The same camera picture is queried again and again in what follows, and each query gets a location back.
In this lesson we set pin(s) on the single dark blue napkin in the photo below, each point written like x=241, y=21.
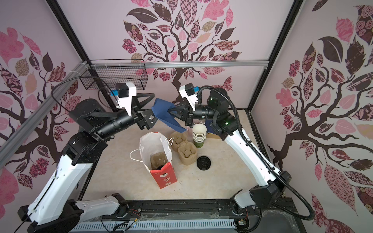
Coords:
x=160, y=111

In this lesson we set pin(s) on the stack of paper cups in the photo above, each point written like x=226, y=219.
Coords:
x=199, y=135

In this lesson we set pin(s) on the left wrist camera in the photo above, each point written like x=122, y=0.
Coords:
x=123, y=93

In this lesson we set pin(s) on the aluminium rail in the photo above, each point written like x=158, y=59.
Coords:
x=190, y=64
x=10, y=147

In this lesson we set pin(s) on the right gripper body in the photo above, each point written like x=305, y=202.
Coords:
x=189, y=112

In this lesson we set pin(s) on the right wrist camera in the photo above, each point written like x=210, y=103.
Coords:
x=190, y=93

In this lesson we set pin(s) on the aluminium rail left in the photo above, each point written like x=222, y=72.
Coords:
x=10, y=147

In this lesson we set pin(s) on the dark blue napkin stack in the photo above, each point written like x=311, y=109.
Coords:
x=208, y=123

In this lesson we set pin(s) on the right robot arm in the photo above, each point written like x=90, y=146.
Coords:
x=210, y=103

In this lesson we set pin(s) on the single pulp cup carrier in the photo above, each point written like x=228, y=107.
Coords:
x=158, y=160

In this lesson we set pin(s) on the white slotted cable duct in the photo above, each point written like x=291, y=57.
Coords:
x=154, y=226

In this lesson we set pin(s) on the aluminium rail back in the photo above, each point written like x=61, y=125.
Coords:
x=190, y=64

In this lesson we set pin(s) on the black wire basket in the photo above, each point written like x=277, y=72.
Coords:
x=113, y=71

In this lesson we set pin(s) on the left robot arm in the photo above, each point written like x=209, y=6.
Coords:
x=53, y=211

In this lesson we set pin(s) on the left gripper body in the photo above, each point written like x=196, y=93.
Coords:
x=141, y=120

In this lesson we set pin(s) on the brown cardboard box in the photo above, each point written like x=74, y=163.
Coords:
x=213, y=136

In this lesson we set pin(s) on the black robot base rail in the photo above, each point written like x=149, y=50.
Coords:
x=198, y=209

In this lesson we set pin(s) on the brown pulp cup carrier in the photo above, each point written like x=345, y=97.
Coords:
x=187, y=152

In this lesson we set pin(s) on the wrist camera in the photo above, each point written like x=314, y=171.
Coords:
x=123, y=93
x=190, y=93

